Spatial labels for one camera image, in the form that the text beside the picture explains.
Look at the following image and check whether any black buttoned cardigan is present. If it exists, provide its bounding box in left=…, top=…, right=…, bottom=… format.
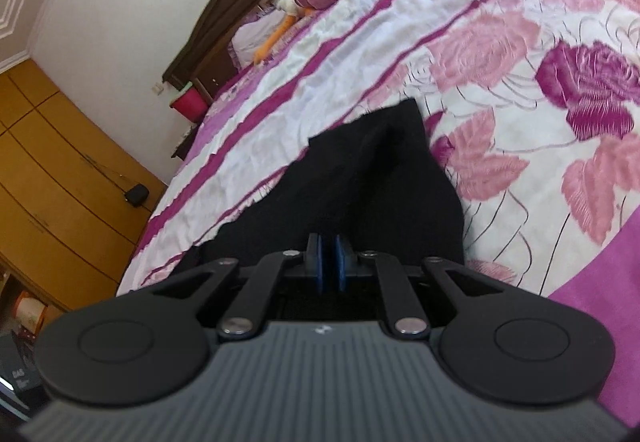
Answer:
left=172, top=98, right=467, bottom=303

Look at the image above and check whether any light purple pillow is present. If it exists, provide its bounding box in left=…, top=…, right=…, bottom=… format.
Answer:
left=227, top=6, right=322, bottom=70

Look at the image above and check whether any white plush duck toy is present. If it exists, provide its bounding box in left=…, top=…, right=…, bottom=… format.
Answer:
left=251, top=0, right=331, bottom=65

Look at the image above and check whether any dark appliance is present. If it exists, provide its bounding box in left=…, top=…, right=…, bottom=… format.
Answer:
left=0, top=331, right=47, bottom=419

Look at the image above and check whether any orange and white box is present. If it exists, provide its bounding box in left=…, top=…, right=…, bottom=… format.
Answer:
left=12, top=292, right=49, bottom=334

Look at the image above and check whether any purple floral bedspread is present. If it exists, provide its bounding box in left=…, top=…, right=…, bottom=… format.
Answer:
left=116, top=0, right=640, bottom=429

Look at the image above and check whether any dark wooden headboard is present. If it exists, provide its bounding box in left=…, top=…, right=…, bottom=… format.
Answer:
left=162, top=0, right=403, bottom=98

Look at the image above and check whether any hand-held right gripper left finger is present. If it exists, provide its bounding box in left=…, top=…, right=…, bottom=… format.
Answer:
left=131, top=233, right=326, bottom=341

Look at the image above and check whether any light wooden wardrobe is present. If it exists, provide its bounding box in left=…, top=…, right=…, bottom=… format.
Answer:
left=0, top=59, right=169, bottom=313

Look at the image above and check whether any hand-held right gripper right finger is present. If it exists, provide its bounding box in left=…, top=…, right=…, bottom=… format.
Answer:
left=334, top=234, right=507, bottom=341

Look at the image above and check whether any dark wooden nightstand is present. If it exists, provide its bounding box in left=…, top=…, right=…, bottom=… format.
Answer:
left=171, top=121, right=202, bottom=161

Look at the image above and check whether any red plastic bucket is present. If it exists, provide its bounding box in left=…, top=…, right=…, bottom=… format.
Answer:
left=170, top=82, right=210, bottom=123

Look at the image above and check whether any small black hanging bag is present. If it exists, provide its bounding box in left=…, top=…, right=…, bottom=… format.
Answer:
left=124, top=183, right=150, bottom=208

